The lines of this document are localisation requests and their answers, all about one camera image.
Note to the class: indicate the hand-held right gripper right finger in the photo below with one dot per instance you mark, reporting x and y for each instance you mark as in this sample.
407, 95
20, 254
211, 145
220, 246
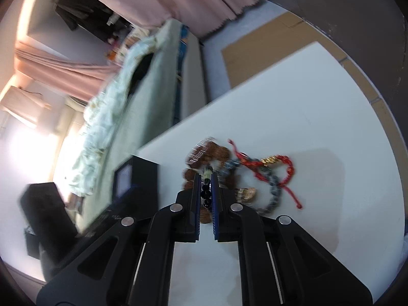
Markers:
214, 197

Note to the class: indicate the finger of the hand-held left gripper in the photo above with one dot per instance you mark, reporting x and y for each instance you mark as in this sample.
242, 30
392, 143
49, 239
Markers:
105, 218

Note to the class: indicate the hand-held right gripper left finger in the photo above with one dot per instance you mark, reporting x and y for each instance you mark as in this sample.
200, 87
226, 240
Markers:
197, 194

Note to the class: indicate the black jewelry box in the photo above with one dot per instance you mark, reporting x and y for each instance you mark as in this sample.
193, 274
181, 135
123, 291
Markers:
145, 181

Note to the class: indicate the white air conditioner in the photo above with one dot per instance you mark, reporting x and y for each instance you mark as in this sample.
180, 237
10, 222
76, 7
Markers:
22, 105

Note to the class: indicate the green bed blanket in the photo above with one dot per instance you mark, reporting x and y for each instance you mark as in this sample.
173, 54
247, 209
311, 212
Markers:
156, 102

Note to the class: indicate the pale crumpled duvet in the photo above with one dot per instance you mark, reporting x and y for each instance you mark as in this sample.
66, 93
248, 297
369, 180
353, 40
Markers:
105, 108

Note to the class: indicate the black garment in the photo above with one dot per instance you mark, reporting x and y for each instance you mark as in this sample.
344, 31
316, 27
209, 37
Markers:
140, 70

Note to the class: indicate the narrow pink curtain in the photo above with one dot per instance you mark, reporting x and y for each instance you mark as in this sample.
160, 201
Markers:
63, 67

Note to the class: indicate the flat brown cardboard sheet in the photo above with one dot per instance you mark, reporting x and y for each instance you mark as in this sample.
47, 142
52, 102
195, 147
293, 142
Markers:
255, 54

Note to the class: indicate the white bed frame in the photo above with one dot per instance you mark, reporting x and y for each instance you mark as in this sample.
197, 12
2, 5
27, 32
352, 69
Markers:
194, 79

